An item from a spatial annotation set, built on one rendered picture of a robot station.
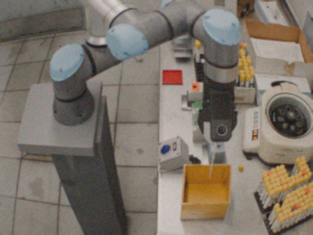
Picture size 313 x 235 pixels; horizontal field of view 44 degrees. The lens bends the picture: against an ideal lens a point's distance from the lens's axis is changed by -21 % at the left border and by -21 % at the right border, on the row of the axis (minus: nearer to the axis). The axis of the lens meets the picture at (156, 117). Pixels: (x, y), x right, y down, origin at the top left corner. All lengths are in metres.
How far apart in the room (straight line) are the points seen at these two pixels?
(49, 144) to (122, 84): 1.52
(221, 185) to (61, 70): 0.57
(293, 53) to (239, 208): 0.73
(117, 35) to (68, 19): 2.51
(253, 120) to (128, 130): 1.29
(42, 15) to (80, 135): 2.06
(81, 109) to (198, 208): 0.48
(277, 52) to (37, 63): 1.98
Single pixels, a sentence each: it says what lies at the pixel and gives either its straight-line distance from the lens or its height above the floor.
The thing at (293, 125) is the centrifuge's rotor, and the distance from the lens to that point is 1.37.
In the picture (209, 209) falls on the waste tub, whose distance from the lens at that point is 1.18.
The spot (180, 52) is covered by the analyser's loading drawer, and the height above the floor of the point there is 0.92.
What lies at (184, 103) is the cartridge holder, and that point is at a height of 0.89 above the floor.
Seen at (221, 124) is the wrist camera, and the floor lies 1.27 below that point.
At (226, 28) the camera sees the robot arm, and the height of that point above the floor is 1.48.
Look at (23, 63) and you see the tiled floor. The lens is 3.23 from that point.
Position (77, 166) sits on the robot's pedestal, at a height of 0.73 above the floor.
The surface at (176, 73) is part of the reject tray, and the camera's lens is 1.60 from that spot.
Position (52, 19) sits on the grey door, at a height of 0.17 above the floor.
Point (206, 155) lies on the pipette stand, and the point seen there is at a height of 0.89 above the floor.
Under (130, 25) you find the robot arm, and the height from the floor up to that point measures 1.47.
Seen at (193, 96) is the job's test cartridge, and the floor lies 0.93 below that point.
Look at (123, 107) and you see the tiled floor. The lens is 2.70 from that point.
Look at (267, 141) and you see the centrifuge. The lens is 1.29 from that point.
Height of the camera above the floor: 1.96
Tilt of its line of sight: 48 degrees down
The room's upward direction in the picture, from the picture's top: 2 degrees counter-clockwise
